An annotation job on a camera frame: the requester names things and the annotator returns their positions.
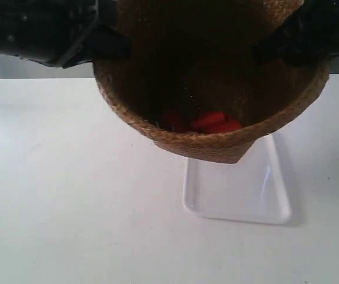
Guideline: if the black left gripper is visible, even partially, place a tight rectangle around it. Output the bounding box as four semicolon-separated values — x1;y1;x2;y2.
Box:
0;1;131;68

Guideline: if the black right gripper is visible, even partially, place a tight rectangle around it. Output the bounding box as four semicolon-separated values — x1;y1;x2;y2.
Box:
251;1;339;66

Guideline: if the white rectangular plastic tray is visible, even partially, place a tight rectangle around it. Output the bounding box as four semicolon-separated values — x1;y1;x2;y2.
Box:
183;134;292;225

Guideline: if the red cylinder middle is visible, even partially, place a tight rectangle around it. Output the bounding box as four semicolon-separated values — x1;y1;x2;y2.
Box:
200;120;242;134

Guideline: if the brown woven basket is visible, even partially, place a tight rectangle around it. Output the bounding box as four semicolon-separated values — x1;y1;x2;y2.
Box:
93;1;329;163

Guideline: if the red cylinder upper right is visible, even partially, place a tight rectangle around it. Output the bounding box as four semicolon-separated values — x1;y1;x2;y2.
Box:
191;112;225;130

